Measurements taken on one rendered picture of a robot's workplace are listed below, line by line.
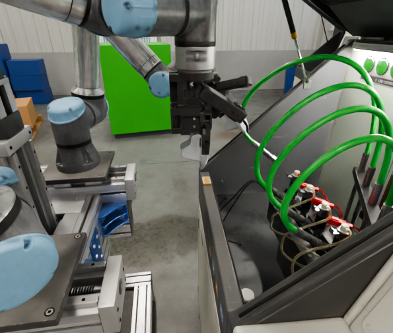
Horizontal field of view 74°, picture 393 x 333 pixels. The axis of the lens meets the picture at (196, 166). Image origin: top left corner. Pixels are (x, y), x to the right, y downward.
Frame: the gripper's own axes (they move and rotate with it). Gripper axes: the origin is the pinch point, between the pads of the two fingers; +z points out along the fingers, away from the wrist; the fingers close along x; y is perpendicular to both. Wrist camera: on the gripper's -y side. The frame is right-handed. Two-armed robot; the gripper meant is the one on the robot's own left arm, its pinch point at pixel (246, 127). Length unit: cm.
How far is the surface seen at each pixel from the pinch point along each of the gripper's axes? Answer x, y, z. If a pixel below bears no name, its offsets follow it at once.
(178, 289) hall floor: -40, 108, 55
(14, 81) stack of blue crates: -226, 445, -398
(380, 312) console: 32, -13, 43
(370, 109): 17.4, -29.0, 13.6
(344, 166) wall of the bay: -30.9, -13.9, 29.3
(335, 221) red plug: 13.7, -10.6, 32.7
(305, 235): 25.4, -6.7, 29.5
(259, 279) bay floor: 12.9, 16.7, 40.8
